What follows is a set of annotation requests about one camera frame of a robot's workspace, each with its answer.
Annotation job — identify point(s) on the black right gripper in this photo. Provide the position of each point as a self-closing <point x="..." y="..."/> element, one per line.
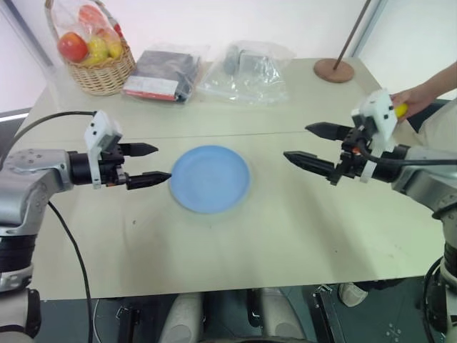
<point x="353" y="157"/>

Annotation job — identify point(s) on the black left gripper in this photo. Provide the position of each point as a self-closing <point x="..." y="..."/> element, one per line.
<point x="111" y="168"/>

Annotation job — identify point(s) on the yellow object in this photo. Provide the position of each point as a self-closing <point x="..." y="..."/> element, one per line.
<point x="400" y="110"/>

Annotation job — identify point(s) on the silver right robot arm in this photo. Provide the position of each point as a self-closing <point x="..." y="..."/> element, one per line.
<point x="425" y="178"/>

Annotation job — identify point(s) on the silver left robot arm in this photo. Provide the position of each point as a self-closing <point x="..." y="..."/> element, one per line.
<point x="25" y="178"/>

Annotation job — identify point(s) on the person's bare forearm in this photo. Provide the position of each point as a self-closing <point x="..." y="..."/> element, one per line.
<point x="441" y="80"/>

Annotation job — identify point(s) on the blue round plate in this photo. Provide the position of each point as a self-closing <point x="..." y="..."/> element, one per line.
<point x="210" y="178"/>

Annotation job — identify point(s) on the yellow fruit in basket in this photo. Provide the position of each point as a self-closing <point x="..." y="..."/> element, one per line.
<point x="98" y="50"/>
<point x="115" y="48"/>

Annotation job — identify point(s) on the orange red fruit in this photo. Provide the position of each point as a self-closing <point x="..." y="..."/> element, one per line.
<point x="91" y="14"/>

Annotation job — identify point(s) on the person's bare hand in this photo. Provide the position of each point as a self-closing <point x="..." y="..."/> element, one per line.
<point x="417" y="100"/>

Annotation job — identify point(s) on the wooden stand with rod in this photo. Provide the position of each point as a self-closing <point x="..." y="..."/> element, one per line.
<point x="333" y="70"/>

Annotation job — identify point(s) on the clear bag with grey parts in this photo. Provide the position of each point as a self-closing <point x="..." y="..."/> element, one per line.
<point x="250" y="80"/>

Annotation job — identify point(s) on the plastic bag with black cloth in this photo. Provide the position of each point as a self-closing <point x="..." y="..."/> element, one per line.
<point x="168" y="66"/>

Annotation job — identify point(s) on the beige trousers leg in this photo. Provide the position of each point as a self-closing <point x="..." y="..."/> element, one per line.
<point x="441" y="121"/>

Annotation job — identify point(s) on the red apple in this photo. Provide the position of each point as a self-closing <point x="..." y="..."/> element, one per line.
<point x="73" y="47"/>

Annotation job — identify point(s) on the beige shoe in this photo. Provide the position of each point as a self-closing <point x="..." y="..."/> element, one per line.
<point x="351" y="293"/>

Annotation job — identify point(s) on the grey rounded leg shell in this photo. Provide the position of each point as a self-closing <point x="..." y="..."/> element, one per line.
<point x="282" y="314"/>
<point x="182" y="318"/>

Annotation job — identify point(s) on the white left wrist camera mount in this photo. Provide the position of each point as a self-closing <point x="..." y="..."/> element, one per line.
<point x="101" y="130"/>

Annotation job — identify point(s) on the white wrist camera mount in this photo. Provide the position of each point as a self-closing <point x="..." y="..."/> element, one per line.
<point x="101" y="130"/>
<point x="380" y="114"/>

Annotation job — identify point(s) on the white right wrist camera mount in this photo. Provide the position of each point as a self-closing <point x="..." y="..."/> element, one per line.
<point x="380" y="114"/>

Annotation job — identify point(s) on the black metal frame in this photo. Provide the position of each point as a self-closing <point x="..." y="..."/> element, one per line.
<point x="128" y="323"/>
<point x="326" y="314"/>

